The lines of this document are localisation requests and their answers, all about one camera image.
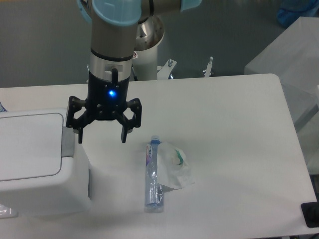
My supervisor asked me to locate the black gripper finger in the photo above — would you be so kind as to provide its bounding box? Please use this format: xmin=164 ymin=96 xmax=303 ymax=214
xmin=115 ymin=98 xmax=142 ymax=143
xmin=65 ymin=96 xmax=98 ymax=144

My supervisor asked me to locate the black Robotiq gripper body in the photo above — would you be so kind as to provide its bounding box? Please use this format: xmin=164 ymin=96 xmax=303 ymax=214
xmin=84 ymin=70 xmax=129 ymax=122

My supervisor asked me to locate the white push-lid trash can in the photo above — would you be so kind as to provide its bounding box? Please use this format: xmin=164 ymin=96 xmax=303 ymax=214
xmin=0 ymin=108 xmax=91 ymax=216

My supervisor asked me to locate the silver blue-capped robot arm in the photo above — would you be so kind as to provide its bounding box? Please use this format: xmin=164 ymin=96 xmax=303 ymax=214
xmin=66 ymin=0 xmax=201 ymax=143

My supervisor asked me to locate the white crumpled plastic bag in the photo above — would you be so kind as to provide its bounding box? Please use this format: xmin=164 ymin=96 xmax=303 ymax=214
xmin=157 ymin=142 xmax=195 ymax=191

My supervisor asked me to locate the clear plastic water bottle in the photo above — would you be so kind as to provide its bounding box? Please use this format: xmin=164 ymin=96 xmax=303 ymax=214
xmin=145 ymin=135 xmax=164 ymax=213

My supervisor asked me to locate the blue patterned packet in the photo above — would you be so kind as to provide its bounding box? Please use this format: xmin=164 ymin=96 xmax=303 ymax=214
xmin=0 ymin=103 xmax=7 ymax=112

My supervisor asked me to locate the silver table clamp bolt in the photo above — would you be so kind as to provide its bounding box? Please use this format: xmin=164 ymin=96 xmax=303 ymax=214
xmin=202 ymin=56 xmax=214 ymax=78

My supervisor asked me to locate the crumpled clear plastic wrapper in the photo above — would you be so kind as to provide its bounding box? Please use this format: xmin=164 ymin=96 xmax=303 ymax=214
xmin=0 ymin=204 xmax=18 ymax=219

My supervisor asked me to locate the white side cabinet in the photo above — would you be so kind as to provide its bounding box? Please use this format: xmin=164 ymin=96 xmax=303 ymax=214
xmin=244 ymin=17 xmax=319 ymax=175

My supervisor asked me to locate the blue plastic bag background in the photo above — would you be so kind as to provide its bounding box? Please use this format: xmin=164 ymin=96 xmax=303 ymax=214
xmin=276 ymin=0 xmax=319 ymax=28

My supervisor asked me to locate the black device at table edge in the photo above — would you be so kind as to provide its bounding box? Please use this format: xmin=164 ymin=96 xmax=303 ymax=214
xmin=301 ymin=202 xmax=319 ymax=228

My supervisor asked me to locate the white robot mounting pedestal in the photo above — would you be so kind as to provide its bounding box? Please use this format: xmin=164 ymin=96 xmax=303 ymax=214
xmin=132 ymin=16 xmax=177 ymax=81

